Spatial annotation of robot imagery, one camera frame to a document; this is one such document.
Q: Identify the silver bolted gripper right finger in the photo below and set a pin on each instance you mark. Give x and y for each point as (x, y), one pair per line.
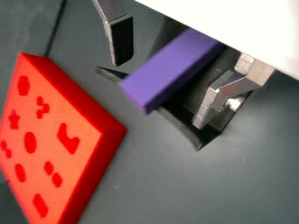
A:
(248, 76)

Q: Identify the purple rectangular block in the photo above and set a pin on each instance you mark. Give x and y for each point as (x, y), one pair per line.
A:
(151, 84)

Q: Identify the red shape sorting board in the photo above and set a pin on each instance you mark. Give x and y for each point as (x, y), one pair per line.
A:
(57, 141)

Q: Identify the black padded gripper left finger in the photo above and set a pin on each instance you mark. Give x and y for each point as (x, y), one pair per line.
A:
(119, 29)

